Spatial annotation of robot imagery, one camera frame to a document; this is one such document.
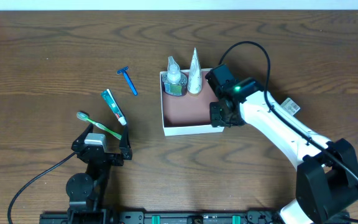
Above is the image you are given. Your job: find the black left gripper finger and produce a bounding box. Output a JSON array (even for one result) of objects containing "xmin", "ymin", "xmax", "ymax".
[
  {"xmin": 71, "ymin": 124, "xmax": 93, "ymax": 147},
  {"xmin": 119, "ymin": 126, "xmax": 132, "ymax": 154}
]

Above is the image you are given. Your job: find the green toothbrush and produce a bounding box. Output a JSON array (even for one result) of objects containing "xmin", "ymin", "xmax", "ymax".
[{"xmin": 76, "ymin": 111, "xmax": 122, "ymax": 140}]

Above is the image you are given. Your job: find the white lotion tube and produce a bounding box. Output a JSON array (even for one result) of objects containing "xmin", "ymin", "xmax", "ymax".
[{"xmin": 187, "ymin": 48, "xmax": 202, "ymax": 95}]

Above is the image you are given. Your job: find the clear foam soap pump bottle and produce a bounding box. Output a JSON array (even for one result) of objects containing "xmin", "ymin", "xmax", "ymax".
[{"xmin": 162, "ymin": 56, "xmax": 188, "ymax": 96}]

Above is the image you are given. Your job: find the small white green packet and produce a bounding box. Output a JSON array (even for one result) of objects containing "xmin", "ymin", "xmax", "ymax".
[{"xmin": 280, "ymin": 98, "xmax": 300, "ymax": 116}]

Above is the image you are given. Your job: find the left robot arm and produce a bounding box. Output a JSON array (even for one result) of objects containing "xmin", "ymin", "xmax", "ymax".
[{"xmin": 66, "ymin": 124, "xmax": 132, "ymax": 223}]

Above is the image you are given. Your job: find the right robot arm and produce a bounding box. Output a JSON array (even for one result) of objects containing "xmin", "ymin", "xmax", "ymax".
[{"xmin": 205, "ymin": 65, "xmax": 358, "ymax": 223}]

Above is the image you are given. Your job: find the white box with pink interior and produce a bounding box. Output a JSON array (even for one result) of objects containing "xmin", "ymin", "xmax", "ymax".
[{"xmin": 160, "ymin": 80, "xmax": 224, "ymax": 136}]

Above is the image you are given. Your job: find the green toothpaste tube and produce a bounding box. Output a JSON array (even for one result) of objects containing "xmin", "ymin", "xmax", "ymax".
[{"xmin": 101, "ymin": 89, "xmax": 127, "ymax": 126}]

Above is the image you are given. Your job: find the blue disposable razor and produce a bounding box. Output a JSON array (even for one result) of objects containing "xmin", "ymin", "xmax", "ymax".
[{"xmin": 117, "ymin": 66, "xmax": 138, "ymax": 96}]

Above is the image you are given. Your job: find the left black cable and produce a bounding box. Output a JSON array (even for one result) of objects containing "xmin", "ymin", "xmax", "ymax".
[{"xmin": 7, "ymin": 151, "xmax": 77, "ymax": 224}]

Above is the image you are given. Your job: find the black cable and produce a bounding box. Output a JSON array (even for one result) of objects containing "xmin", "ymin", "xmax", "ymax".
[
  {"xmin": 218, "ymin": 40, "xmax": 358, "ymax": 224},
  {"xmin": 7, "ymin": 151, "xmax": 77, "ymax": 224}
]

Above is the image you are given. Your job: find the right black cable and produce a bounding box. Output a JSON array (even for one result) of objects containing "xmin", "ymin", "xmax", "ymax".
[{"xmin": 218, "ymin": 40, "xmax": 358, "ymax": 224}]

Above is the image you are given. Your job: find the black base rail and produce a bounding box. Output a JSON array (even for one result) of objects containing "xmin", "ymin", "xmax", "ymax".
[{"xmin": 39, "ymin": 209, "xmax": 283, "ymax": 224}]

